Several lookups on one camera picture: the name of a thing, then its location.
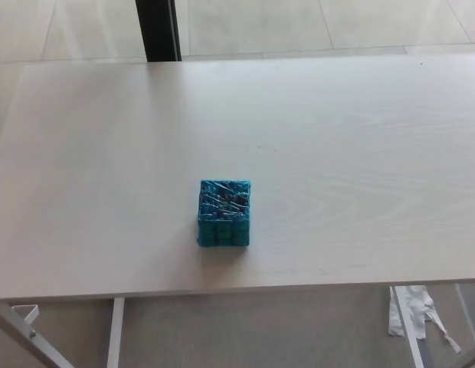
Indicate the blue foil-wrapped cube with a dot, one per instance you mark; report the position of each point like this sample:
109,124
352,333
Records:
222,214

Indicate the white table leg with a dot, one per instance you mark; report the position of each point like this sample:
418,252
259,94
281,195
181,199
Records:
115,333
411,345

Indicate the white crumpled paper scrap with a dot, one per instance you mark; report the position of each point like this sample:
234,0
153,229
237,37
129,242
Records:
417,306

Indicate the white diagonal table brace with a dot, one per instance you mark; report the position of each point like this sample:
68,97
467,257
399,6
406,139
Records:
27,341

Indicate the black vertical post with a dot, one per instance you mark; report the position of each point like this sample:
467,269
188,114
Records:
159,28

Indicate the white metal hook bracket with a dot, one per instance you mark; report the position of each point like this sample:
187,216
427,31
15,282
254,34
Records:
31,313

